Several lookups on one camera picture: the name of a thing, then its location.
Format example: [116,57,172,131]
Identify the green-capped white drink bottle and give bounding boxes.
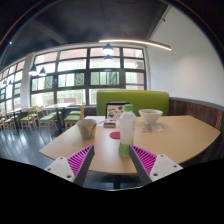
[118,103,137,157]

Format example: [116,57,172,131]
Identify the flat round red coaster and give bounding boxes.
[109,131,121,140]

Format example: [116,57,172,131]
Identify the long curved light strip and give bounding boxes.
[98,38,173,52]

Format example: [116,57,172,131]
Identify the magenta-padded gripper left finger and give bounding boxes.
[44,144,96,187]

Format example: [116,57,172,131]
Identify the green upholstered bench backrest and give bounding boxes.
[96,90,170,117]

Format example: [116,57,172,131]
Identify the black-framed menu display stand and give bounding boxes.
[105,101,131,121]

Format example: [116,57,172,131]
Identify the group of green-seated wooden chairs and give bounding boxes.
[0,103,87,134]

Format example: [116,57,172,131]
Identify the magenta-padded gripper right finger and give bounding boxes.
[128,144,184,186]

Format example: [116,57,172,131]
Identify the reddish brown sachet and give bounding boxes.
[141,126,154,134]

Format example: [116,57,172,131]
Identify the patterned beige cup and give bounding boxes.
[76,118,98,140]

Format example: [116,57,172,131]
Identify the white ceramic bowl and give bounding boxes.
[138,108,164,126]

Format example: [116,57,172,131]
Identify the group of pendant lamps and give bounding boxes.
[28,42,115,78]

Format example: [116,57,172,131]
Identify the white paper packet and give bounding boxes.
[150,124,164,132]

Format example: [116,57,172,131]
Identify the light wooden dining table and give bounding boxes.
[44,102,75,111]

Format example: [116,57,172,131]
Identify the large black-framed window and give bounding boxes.
[0,46,148,113]

